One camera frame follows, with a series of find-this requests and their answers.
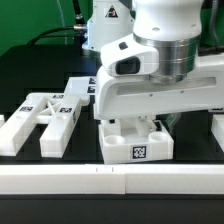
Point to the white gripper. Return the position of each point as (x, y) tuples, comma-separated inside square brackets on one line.
[(135, 96)]

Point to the white chair seat part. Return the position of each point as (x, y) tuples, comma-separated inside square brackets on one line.
[(131, 141)]

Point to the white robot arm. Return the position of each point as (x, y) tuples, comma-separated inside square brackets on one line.
[(150, 64)]

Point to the white part at right edge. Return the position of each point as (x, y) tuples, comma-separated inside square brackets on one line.
[(218, 129)]

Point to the white part at edge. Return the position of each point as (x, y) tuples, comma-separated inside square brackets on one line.
[(2, 120), (218, 129)]

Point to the white sheet with four tags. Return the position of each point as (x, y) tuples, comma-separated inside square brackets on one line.
[(81, 86)]

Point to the white part at left edge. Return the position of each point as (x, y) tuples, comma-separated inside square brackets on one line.
[(2, 120)]

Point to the white front rail fixture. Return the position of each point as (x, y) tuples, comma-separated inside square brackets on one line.
[(112, 179)]

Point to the white chair back frame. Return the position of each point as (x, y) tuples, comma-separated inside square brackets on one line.
[(59, 112)]

